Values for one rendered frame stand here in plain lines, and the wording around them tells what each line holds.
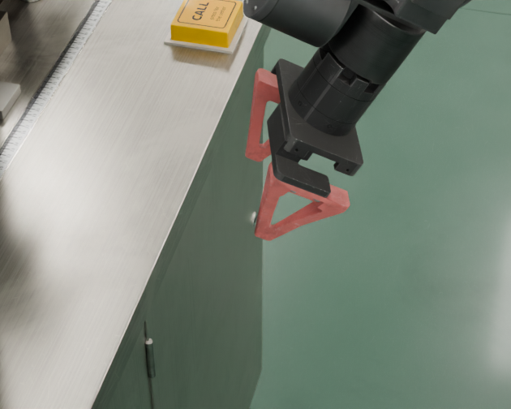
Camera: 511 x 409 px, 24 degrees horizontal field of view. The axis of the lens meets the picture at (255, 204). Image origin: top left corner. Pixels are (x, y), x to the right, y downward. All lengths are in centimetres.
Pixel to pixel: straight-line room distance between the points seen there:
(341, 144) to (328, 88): 5
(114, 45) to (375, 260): 113
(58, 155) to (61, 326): 24
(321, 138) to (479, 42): 216
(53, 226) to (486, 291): 135
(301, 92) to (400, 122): 185
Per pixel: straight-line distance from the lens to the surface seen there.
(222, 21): 138
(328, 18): 84
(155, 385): 132
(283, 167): 87
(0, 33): 139
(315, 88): 88
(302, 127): 88
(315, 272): 236
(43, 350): 105
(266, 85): 96
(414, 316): 230
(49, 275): 112
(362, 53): 86
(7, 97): 131
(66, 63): 137
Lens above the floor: 169
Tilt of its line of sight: 42 degrees down
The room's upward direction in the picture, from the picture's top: straight up
